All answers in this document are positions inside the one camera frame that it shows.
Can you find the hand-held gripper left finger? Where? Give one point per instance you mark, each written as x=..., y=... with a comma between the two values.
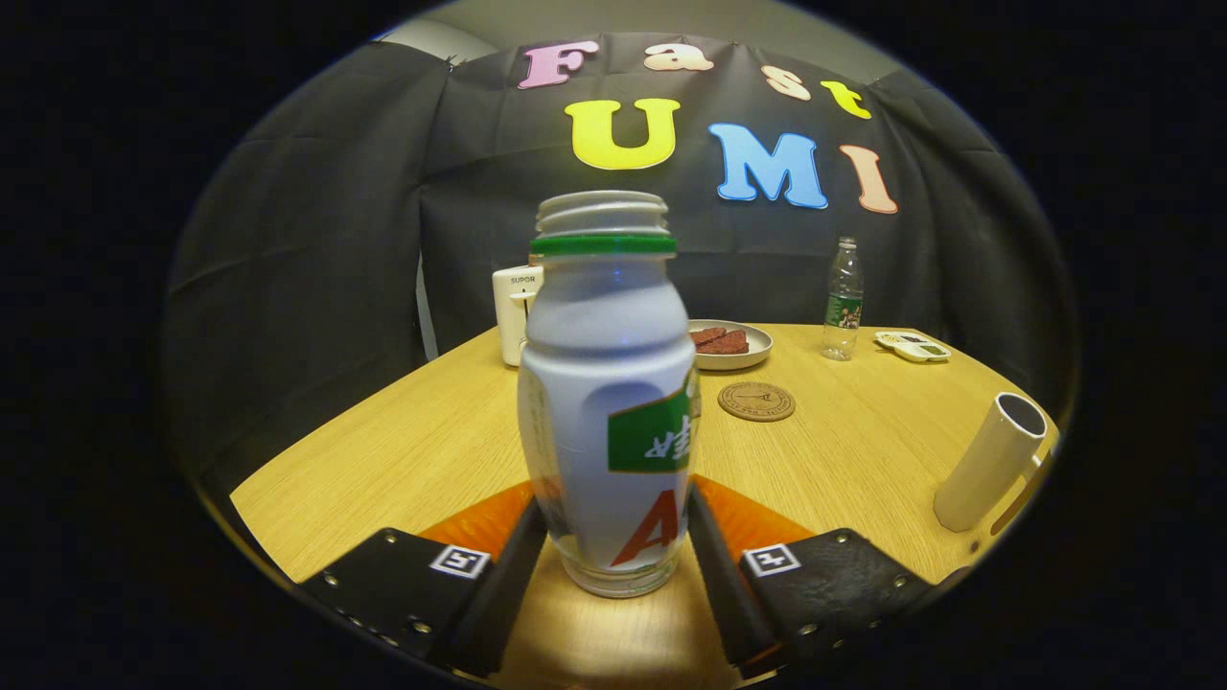
x=503, y=594

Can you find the white toaster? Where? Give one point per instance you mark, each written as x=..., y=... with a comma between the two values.
x=510, y=316

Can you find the white round plate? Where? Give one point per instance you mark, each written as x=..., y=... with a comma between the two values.
x=757, y=356

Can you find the white divided snack tray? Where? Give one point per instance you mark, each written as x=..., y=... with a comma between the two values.
x=915, y=347

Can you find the round cork coaster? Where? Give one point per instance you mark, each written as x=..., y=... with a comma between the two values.
x=756, y=402

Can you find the clear plastic water bottle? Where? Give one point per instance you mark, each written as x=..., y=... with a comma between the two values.
x=843, y=307

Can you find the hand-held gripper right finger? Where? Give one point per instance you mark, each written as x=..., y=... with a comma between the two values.
x=719, y=585

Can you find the wooden table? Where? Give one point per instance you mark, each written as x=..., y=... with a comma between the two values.
x=844, y=450

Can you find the black backdrop cloth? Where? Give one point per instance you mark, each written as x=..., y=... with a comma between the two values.
x=316, y=240

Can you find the brown meat slice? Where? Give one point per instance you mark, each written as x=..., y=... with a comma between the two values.
x=707, y=335
x=730, y=343

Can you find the white juice bottle green label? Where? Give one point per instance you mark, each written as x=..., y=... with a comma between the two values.
x=604, y=364

